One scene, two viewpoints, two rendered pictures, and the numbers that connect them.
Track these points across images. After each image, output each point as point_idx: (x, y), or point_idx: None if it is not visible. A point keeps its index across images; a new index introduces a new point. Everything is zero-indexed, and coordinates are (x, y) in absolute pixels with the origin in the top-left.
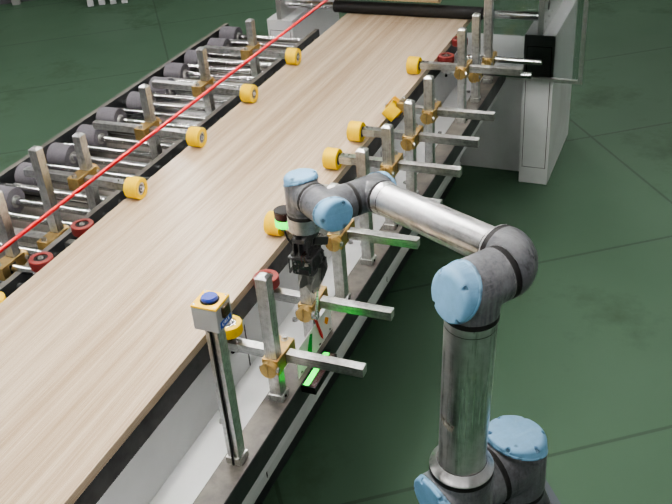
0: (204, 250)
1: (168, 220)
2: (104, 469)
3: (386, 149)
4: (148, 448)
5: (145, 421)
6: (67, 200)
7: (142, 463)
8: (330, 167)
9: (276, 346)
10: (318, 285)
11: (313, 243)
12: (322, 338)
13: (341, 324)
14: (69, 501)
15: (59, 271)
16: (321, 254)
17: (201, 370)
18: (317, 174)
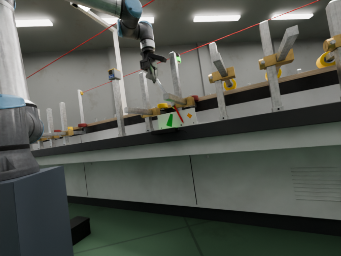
0: None
1: None
2: (114, 121)
3: (330, 24)
4: (129, 128)
5: (129, 119)
6: (90, 38)
7: (126, 130)
8: (319, 65)
9: (144, 104)
10: (150, 77)
11: (147, 56)
12: (184, 123)
13: (203, 124)
14: (104, 121)
15: None
16: (148, 60)
17: (155, 119)
18: (142, 21)
